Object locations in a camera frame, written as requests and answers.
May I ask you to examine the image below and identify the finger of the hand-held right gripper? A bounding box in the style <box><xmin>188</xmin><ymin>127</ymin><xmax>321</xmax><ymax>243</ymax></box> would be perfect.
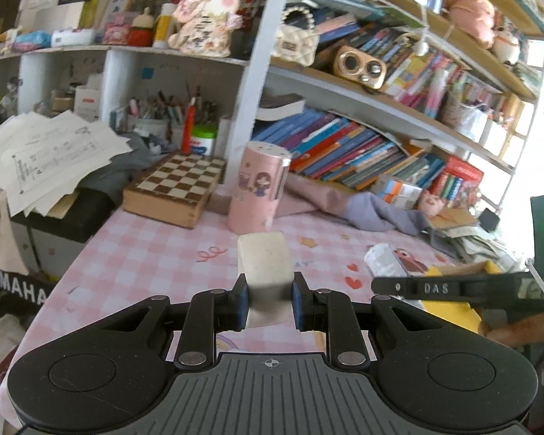
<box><xmin>372</xmin><ymin>273</ymin><xmax>544</xmax><ymax>302</ymax></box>

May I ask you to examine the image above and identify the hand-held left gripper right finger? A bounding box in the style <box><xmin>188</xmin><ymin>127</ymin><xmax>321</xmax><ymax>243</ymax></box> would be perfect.
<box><xmin>292</xmin><ymin>272</ymin><xmax>440</xmax><ymax>369</ymax></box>

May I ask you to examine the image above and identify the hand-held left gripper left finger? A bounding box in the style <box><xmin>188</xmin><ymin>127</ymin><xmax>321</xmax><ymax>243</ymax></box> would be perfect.
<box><xmin>104</xmin><ymin>274</ymin><xmax>250</xmax><ymax>369</ymax></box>

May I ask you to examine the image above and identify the yellow cardboard box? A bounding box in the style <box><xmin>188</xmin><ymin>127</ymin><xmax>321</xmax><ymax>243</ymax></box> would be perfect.
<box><xmin>403</xmin><ymin>260</ymin><xmax>533</xmax><ymax>334</ymax></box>

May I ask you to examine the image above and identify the translucent white block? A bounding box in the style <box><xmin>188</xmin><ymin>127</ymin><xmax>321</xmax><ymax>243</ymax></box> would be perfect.
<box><xmin>237</xmin><ymin>231</ymin><xmax>295</xmax><ymax>327</ymax></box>

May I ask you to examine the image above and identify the clear labelled plastic bottle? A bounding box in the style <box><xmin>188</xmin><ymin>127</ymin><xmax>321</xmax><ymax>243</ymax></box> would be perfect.
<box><xmin>364</xmin><ymin>244</ymin><xmax>409</xmax><ymax>277</ymax></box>

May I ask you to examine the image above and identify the pink cartoon cylinder container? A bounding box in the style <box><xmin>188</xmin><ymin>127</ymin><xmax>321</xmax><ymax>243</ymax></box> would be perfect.
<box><xmin>228</xmin><ymin>141</ymin><xmax>292</xmax><ymax>234</ymax></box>

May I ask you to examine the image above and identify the person's right hand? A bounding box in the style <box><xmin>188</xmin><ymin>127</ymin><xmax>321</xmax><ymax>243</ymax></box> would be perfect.
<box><xmin>481</xmin><ymin>312</ymin><xmax>544</xmax><ymax>354</ymax></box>

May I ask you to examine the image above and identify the pile of papers and booklets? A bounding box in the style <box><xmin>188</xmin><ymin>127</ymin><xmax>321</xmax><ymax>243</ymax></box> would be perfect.
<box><xmin>428</xmin><ymin>206</ymin><xmax>533</xmax><ymax>277</ymax></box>

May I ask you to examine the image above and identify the small pink pig toy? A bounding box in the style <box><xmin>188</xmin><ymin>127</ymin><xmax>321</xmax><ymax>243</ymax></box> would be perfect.
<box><xmin>417</xmin><ymin>190</ymin><xmax>445</xmax><ymax>216</ymax></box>

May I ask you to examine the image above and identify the orange and white carton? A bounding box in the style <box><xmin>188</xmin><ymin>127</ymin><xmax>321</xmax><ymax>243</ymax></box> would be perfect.
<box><xmin>376</xmin><ymin>190</ymin><xmax>422</xmax><ymax>209</ymax></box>
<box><xmin>374</xmin><ymin>174</ymin><xmax>429</xmax><ymax>196</ymax></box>

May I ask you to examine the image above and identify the mauve and lavender cloth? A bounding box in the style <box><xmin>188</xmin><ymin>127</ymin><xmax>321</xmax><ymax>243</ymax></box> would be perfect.
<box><xmin>209</xmin><ymin>174</ymin><xmax>431</xmax><ymax>236</ymax></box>

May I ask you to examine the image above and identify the white storage box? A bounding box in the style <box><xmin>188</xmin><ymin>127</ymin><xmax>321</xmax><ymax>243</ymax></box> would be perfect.
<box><xmin>483</xmin><ymin>120</ymin><xmax>511</xmax><ymax>157</ymax></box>

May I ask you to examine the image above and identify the pink checked tablecloth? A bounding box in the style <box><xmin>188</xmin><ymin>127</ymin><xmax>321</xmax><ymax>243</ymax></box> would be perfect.
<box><xmin>0</xmin><ymin>183</ymin><xmax>481</xmax><ymax>418</ymax></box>

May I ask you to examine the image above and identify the wooden chess box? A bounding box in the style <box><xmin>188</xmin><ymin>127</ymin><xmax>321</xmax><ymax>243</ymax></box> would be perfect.
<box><xmin>122</xmin><ymin>152</ymin><xmax>227</xmax><ymax>229</ymax></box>

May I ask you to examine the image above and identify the holder of marker pens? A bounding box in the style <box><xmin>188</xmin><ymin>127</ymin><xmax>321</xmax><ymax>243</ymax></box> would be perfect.
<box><xmin>440</xmin><ymin>95</ymin><xmax>488</xmax><ymax>141</ymax></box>

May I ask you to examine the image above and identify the row of colourful books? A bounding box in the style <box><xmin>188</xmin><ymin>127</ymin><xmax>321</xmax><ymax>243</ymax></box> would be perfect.
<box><xmin>251</xmin><ymin>113</ymin><xmax>486</xmax><ymax>209</ymax></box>
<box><xmin>317</xmin><ymin>13</ymin><xmax>540</xmax><ymax>146</ymax></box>

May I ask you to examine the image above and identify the green lid jar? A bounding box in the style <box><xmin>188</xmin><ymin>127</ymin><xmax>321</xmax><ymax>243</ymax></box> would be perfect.
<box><xmin>189</xmin><ymin>124</ymin><xmax>217</xmax><ymax>156</ymax></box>

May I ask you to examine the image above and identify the dark grey cloth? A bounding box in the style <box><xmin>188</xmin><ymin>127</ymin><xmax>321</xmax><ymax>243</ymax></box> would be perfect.
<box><xmin>79</xmin><ymin>133</ymin><xmax>173</xmax><ymax>204</ymax></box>

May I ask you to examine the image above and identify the black electric keyboard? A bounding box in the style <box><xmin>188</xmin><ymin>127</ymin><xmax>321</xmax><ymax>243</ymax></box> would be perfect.
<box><xmin>11</xmin><ymin>186</ymin><xmax>123</xmax><ymax>243</ymax></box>

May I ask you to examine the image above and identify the small cream plush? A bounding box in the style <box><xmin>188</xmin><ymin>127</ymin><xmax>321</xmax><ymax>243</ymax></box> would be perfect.
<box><xmin>493</xmin><ymin>20</ymin><xmax>522</xmax><ymax>65</ymax></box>

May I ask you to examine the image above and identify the holder of pens and brushes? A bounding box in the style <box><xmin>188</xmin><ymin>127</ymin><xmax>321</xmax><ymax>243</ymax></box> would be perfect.
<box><xmin>111</xmin><ymin>84</ymin><xmax>221</xmax><ymax>139</ymax></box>

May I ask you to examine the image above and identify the large pink pig plush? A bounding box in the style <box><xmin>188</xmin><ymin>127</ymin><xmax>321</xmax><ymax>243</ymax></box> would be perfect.
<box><xmin>444</xmin><ymin>0</ymin><xmax>497</xmax><ymax>48</ymax></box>

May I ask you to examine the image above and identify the gold retro radio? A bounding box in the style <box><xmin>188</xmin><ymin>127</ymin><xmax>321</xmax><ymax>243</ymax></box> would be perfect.
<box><xmin>332</xmin><ymin>45</ymin><xmax>387</xmax><ymax>90</ymax></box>

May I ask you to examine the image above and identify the pile of sheet music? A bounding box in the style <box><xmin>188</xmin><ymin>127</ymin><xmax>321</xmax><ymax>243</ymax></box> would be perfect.
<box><xmin>0</xmin><ymin>111</ymin><xmax>132</xmax><ymax>216</ymax></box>

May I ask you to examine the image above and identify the beige tote bag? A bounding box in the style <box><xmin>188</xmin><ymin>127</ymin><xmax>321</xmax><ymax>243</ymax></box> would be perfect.
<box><xmin>0</xmin><ymin>179</ymin><xmax>30</xmax><ymax>277</ymax></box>

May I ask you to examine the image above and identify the white and red carton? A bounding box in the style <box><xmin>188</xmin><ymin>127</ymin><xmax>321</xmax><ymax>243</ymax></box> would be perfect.
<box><xmin>74</xmin><ymin>85</ymin><xmax>103</xmax><ymax>121</ymax></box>

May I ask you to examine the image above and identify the white quilted pearl purse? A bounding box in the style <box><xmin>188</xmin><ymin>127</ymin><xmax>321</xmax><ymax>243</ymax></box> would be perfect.
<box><xmin>274</xmin><ymin>7</ymin><xmax>320</xmax><ymax>68</ymax></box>

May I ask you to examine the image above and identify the white cubby shelf unit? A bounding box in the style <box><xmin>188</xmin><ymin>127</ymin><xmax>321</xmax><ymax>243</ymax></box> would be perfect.
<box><xmin>0</xmin><ymin>43</ymin><xmax>250</xmax><ymax>146</ymax></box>

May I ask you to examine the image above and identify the white and yellow bottle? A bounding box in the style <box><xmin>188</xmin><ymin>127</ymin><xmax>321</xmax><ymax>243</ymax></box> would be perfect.
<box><xmin>153</xmin><ymin>2</ymin><xmax>178</xmax><ymax>49</ymax></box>

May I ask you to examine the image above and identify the small pink box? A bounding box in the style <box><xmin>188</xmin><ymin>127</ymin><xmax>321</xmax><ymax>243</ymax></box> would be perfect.
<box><xmin>102</xmin><ymin>22</ymin><xmax>130</xmax><ymax>46</ymax></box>

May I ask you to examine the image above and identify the white oblong device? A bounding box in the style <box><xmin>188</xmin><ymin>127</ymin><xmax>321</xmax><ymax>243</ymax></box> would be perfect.
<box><xmin>51</xmin><ymin>28</ymin><xmax>96</xmax><ymax>48</ymax></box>

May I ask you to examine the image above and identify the blue tissue pack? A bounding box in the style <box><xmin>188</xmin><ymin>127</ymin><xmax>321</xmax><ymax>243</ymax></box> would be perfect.
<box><xmin>11</xmin><ymin>31</ymin><xmax>53</xmax><ymax>51</ymax></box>

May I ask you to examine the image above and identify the black lettered strap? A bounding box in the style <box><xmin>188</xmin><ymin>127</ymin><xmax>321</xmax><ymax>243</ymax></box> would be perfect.
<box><xmin>0</xmin><ymin>260</ymin><xmax>57</xmax><ymax>306</ymax></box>

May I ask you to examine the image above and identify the white metal bookshelf frame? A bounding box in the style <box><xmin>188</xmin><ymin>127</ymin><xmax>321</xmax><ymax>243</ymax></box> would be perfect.
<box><xmin>227</xmin><ymin>0</ymin><xmax>544</xmax><ymax>200</ymax></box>

